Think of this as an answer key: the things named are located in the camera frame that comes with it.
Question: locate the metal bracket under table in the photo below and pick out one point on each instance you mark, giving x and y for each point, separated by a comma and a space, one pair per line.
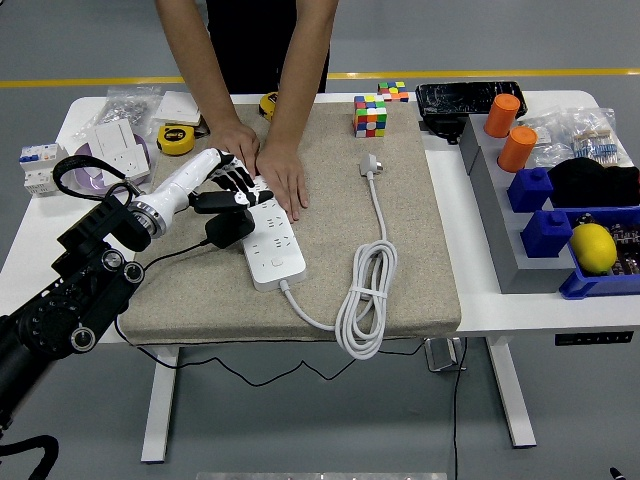
442, 356

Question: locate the white circuit breaker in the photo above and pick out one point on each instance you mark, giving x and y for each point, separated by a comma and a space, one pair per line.
42, 167

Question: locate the white table leg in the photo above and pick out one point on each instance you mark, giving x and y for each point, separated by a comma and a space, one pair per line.
512, 395
160, 400

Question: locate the person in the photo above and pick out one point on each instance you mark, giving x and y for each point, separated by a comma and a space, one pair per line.
250, 40

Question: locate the white wall switch panel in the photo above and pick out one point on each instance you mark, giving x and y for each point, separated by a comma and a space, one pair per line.
174, 107

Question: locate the small Rubik's cube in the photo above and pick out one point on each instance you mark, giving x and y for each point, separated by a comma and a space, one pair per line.
392, 92

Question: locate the black plastic tray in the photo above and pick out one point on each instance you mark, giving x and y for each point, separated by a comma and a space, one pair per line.
450, 97

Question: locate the person's right forearm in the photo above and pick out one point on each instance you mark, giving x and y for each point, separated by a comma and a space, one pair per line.
200, 60

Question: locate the robot right hand white black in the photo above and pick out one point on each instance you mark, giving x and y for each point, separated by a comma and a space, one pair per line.
616, 475

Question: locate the grey-brown mat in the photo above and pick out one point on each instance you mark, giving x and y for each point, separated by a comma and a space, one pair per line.
330, 240

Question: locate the purple bowl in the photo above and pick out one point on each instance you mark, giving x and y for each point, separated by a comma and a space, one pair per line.
82, 177

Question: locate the black plug adapter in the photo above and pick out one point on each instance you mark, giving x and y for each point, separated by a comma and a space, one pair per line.
230, 227

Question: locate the yellow lemon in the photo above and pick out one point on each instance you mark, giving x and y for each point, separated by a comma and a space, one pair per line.
594, 248

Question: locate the white wall socket plate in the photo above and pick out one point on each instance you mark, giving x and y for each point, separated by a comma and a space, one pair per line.
131, 162

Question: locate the black table control panel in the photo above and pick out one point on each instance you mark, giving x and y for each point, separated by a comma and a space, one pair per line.
592, 338

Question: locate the blue plastic bin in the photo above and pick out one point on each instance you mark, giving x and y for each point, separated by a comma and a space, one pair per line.
590, 288

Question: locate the person's left forearm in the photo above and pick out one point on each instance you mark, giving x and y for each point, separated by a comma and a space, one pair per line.
300, 75

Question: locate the clear bag of screws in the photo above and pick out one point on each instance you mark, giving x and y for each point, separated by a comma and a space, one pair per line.
125, 107

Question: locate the clear bag of resistors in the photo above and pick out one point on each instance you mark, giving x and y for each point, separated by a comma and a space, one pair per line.
595, 145

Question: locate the circuit boards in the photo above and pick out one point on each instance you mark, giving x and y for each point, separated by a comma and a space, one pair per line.
627, 240

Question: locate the white switch plate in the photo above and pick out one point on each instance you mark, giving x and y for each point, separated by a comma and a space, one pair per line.
112, 140

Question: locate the blue block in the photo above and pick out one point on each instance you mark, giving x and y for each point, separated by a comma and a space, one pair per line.
546, 235
530, 190

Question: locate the person's right hand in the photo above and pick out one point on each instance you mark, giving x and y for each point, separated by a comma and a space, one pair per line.
237, 142

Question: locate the white power strip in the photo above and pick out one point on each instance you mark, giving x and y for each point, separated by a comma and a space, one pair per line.
287, 270

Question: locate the small clear plastic bag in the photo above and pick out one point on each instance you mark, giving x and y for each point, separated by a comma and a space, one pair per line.
542, 140

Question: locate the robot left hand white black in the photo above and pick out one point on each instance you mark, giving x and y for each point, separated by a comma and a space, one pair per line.
192, 175

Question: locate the orange cylinder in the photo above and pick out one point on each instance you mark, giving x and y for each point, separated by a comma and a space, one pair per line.
517, 150
501, 117

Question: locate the person's left hand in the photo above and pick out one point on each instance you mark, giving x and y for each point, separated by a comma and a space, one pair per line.
284, 172

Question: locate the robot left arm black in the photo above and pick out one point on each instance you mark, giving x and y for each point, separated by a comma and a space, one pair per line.
65, 300

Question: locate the black cloth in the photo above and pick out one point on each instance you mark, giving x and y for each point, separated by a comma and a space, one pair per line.
590, 185

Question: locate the large Rubik's cube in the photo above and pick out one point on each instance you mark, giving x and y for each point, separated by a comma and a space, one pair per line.
370, 117

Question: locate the grey stepped block holder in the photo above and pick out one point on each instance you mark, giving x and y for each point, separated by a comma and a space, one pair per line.
495, 210

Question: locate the black power adapter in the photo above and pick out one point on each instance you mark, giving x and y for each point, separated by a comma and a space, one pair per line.
442, 127

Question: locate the yellow black round tape measure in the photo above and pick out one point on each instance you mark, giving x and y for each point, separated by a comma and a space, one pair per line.
175, 140

